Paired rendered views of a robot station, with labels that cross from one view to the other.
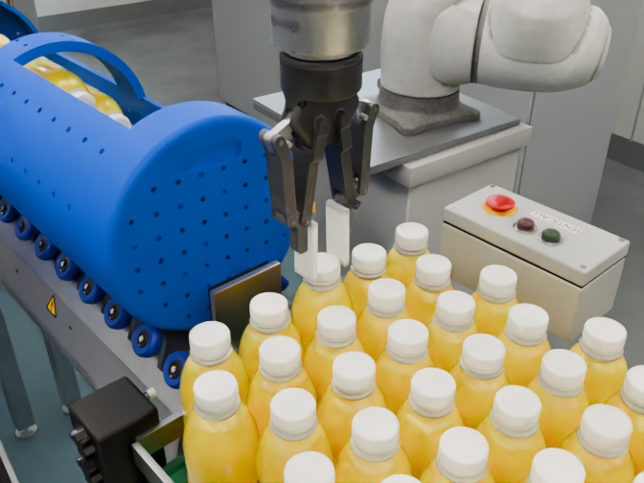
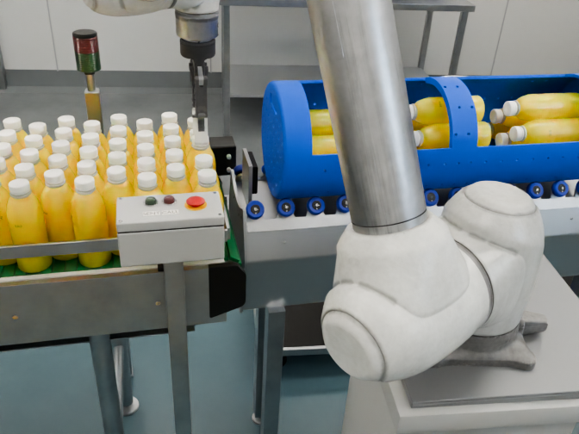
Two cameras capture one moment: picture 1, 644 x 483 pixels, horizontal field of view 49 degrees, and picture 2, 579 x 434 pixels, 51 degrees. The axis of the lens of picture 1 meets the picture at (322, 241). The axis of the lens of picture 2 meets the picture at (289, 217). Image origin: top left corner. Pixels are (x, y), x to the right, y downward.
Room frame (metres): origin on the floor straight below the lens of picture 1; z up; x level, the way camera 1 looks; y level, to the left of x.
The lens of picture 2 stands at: (1.41, -1.03, 1.71)
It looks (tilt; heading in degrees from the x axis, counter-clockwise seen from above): 32 degrees down; 118
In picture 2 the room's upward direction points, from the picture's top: 4 degrees clockwise
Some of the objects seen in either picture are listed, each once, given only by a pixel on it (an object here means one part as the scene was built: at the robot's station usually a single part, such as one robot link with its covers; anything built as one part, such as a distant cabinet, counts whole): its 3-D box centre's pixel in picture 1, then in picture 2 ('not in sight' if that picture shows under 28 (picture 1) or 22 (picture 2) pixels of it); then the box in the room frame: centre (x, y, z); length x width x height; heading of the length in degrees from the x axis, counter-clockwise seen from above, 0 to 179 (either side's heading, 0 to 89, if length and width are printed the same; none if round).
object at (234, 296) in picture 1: (245, 314); (250, 179); (0.70, 0.10, 0.99); 0.10 x 0.02 x 0.12; 132
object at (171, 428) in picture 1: (287, 361); (218, 189); (0.64, 0.04, 0.96); 0.40 x 0.01 x 0.03; 132
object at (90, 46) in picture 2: not in sight; (85, 43); (0.18, 0.11, 1.23); 0.06 x 0.06 x 0.04
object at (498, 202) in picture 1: (500, 203); (196, 201); (0.78, -0.22, 1.11); 0.04 x 0.04 x 0.01
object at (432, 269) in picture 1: (432, 269); (176, 170); (0.65, -0.12, 1.09); 0.04 x 0.04 x 0.02
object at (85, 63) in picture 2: not in sight; (88, 59); (0.18, 0.11, 1.18); 0.06 x 0.06 x 0.05
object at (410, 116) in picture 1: (412, 95); (481, 317); (1.34, -0.18, 1.05); 0.22 x 0.18 x 0.06; 30
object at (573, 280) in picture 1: (527, 256); (171, 227); (0.74, -0.26, 1.05); 0.20 x 0.10 x 0.10; 42
